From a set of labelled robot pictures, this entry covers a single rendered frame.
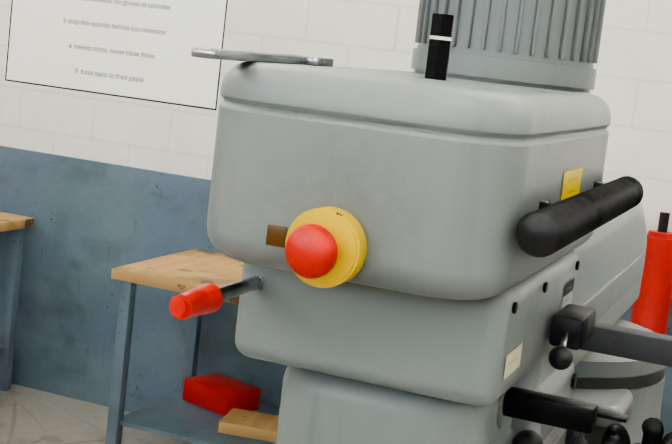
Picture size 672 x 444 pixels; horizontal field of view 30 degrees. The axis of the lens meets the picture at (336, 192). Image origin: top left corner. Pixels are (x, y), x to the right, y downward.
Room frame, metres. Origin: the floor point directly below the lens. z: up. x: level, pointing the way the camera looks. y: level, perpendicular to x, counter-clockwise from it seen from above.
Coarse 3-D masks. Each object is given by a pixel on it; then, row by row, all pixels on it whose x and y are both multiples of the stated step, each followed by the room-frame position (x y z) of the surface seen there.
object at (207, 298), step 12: (204, 288) 0.97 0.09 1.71; (216, 288) 0.98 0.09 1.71; (228, 288) 1.00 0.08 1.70; (240, 288) 1.02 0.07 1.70; (252, 288) 1.04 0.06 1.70; (180, 300) 0.93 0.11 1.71; (192, 300) 0.94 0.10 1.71; (204, 300) 0.95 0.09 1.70; (216, 300) 0.97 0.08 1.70; (180, 312) 0.93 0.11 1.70; (192, 312) 0.94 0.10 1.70; (204, 312) 0.96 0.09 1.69
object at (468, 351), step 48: (288, 288) 1.05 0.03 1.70; (336, 288) 1.04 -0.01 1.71; (528, 288) 1.07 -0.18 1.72; (240, 336) 1.07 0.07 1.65; (288, 336) 1.05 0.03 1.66; (336, 336) 1.04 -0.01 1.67; (384, 336) 1.02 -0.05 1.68; (432, 336) 1.01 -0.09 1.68; (480, 336) 0.99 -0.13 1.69; (528, 336) 1.09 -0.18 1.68; (384, 384) 1.03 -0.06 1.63; (432, 384) 1.01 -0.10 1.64; (480, 384) 0.99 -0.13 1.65
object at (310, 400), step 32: (288, 384) 1.11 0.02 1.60; (320, 384) 1.08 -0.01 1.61; (352, 384) 1.07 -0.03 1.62; (288, 416) 1.10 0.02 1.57; (320, 416) 1.08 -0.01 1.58; (352, 416) 1.07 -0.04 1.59; (384, 416) 1.06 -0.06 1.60; (416, 416) 1.05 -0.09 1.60; (448, 416) 1.05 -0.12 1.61; (480, 416) 1.07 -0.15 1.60
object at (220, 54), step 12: (192, 48) 0.93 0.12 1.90; (204, 48) 0.93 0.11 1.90; (240, 60) 0.97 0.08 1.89; (252, 60) 0.99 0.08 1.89; (264, 60) 1.02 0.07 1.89; (276, 60) 1.04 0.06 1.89; (288, 60) 1.07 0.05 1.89; (300, 60) 1.10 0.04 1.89; (312, 60) 1.11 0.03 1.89; (324, 60) 1.13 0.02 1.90
